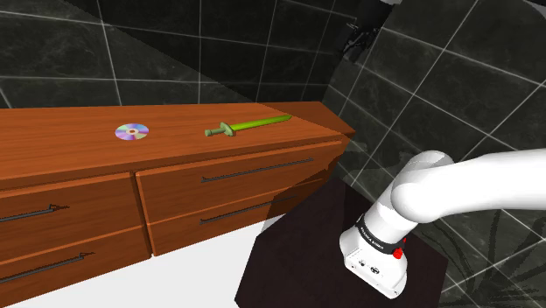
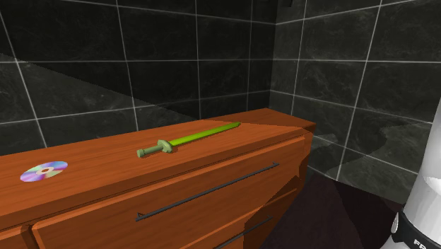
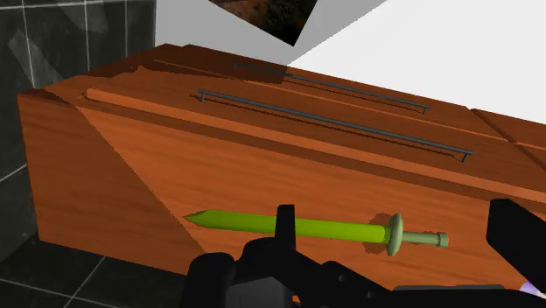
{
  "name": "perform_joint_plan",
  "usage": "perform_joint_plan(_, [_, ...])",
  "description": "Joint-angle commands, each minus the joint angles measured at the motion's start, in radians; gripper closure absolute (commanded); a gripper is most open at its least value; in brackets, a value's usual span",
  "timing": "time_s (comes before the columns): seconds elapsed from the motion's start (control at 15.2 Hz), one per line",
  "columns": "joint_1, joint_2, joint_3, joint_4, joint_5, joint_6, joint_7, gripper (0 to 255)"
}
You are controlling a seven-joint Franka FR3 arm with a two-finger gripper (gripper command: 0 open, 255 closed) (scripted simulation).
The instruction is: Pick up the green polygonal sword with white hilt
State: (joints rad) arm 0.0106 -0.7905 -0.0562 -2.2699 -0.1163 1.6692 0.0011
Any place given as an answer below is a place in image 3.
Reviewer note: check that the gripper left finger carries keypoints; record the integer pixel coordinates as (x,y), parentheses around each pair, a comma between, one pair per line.
(286,226)

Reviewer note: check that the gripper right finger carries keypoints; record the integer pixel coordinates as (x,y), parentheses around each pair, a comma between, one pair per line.
(518,239)

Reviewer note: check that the green toy sword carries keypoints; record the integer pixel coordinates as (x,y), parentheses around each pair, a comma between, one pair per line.
(332,228)

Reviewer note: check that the brown wooden chest of drawers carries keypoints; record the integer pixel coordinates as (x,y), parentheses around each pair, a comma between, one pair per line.
(256,170)

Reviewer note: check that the dark wall picture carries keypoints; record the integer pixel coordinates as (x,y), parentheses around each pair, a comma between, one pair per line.
(273,17)

